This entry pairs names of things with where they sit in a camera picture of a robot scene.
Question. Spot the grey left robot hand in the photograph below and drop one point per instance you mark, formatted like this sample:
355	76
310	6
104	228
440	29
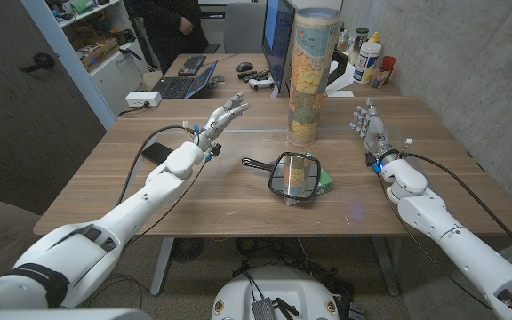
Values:
218	120

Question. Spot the black computer mouse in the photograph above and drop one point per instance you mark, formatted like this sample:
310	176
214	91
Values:
244	67

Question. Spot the open black laptop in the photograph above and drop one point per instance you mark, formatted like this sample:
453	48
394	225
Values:
176	86

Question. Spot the white power strip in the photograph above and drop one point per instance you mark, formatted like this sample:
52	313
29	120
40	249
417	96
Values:
142	98

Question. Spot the red cup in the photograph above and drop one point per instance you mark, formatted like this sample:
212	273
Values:
389	62

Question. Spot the round black fan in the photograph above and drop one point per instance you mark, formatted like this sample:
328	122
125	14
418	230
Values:
187	250

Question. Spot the black keyboard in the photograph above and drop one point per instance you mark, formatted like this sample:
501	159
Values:
192	65

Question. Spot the black remote control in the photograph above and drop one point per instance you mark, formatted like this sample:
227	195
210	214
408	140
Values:
253	75

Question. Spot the yellow cap bottle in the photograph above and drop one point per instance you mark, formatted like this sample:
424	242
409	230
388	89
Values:
374	37

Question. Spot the white shelf cabinet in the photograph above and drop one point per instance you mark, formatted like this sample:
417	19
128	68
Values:
114	75

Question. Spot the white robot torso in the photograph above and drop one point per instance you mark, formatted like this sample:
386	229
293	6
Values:
278	286

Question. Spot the grey office chair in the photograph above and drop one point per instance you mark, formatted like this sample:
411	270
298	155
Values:
245	26

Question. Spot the jar with dark lid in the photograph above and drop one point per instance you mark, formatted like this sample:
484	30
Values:
359	40

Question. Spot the black hand mirror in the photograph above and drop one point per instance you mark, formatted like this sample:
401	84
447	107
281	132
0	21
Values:
293	175

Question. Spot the black monitor stand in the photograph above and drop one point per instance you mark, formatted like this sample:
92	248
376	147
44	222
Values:
338	66

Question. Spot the black computer monitor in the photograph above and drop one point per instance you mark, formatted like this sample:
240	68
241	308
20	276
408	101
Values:
276	40

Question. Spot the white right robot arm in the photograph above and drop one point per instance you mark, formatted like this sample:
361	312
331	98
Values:
460	244

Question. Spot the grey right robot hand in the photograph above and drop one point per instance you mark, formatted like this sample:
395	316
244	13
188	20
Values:
376	133

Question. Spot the green cardboard box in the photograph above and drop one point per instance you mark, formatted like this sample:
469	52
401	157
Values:
325	182

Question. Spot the white game controller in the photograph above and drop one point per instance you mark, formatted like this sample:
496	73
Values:
260	83

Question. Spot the grey finned module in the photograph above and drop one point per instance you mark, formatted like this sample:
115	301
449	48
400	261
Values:
263	309

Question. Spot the brown cardboard box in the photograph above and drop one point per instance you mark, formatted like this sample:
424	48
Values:
98	55

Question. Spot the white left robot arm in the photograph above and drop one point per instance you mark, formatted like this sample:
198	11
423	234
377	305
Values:
149	195

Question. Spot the brown wooden door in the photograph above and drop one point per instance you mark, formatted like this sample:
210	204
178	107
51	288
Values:
25	133

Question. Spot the rolled map tube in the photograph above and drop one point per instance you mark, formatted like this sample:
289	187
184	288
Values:
309	80

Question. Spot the black smartphone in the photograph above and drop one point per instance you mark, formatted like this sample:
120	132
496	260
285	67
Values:
156	153

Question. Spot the clear glass cup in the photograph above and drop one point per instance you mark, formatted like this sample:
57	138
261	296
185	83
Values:
379	76

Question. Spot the white bottle blue label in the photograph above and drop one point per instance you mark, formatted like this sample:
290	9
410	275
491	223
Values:
366	62

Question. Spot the grey metal table leg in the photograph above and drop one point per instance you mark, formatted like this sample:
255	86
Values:
160	266
386	266

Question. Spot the person in dark clothes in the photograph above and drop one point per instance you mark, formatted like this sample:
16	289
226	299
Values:
162	22

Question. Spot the white paper sheet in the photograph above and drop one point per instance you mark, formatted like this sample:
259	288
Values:
342	77

